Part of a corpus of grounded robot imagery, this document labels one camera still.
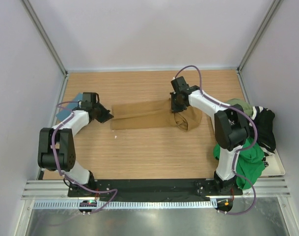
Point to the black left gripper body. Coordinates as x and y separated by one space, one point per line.
102 114

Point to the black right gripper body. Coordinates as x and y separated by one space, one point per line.
176 105

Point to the tan garment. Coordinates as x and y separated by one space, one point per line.
153 114

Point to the blue tank top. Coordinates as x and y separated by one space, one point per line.
64 113

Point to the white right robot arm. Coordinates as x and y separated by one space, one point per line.
229 122

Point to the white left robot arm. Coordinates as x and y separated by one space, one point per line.
56 149

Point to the olive green garment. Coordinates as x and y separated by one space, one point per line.
247 108

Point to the black garment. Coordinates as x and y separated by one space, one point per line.
263 120

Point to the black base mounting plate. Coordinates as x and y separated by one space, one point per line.
163 190

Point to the white laundry tray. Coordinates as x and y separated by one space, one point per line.
275 167

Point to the left aluminium frame post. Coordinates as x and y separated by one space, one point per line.
43 34

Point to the aluminium frame post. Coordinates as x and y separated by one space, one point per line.
43 34
272 10

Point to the white slotted cable duct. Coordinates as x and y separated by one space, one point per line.
89 204

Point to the right aluminium frame post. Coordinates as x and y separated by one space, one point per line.
272 10

